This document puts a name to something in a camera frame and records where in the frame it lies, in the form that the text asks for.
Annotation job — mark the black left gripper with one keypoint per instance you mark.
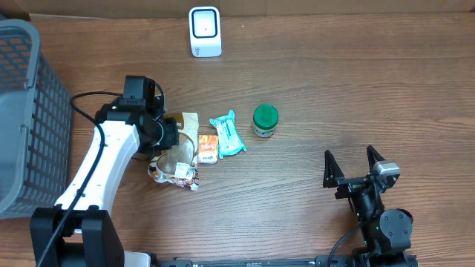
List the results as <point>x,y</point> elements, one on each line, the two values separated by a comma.
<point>171,133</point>

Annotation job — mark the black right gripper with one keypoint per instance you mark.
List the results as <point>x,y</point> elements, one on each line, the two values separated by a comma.
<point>334,177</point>

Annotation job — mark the beige brown snack bag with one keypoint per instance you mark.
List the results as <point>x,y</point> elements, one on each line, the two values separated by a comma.
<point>178,165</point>

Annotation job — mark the teal wet wipes pack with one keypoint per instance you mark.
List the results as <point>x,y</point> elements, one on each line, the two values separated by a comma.
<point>229,141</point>

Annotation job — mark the green lid seasoning jar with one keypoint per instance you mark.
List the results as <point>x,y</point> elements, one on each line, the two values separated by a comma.
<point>264,120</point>

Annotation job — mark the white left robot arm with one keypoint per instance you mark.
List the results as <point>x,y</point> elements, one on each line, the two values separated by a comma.
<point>78,230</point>

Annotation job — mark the white barcode scanner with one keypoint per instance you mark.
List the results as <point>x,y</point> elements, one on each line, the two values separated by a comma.
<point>204,32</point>

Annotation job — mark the grey plastic mesh basket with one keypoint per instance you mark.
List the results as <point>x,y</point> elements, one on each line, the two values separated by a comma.
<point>36,122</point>

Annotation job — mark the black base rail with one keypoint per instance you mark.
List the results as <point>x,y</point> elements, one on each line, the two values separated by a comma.
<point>259,262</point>

